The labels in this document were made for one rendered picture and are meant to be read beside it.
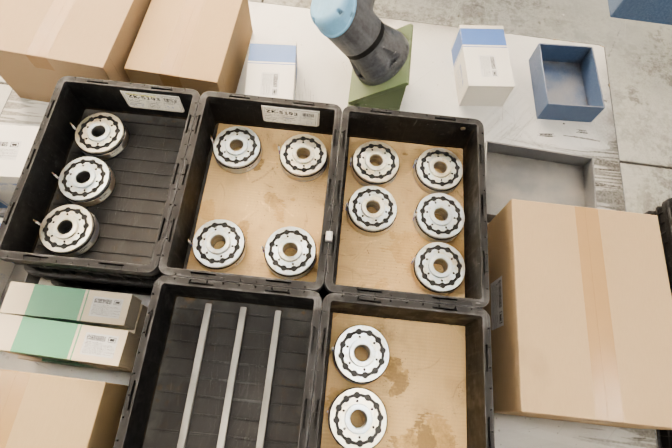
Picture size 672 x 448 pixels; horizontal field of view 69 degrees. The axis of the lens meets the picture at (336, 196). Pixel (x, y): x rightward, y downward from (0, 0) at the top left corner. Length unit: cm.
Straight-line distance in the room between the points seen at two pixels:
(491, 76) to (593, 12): 159
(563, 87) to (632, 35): 139
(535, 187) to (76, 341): 107
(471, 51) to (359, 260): 66
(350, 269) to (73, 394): 53
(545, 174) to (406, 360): 63
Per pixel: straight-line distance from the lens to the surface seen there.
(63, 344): 103
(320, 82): 138
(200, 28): 130
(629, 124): 256
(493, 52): 141
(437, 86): 141
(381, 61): 121
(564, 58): 158
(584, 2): 292
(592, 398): 103
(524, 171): 134
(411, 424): 99
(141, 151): 117
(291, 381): 98
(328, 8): 115
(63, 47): 130
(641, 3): 119
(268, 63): 130
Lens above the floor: 180
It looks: 66 degrees down
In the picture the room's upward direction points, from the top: 7 degrees clockwise
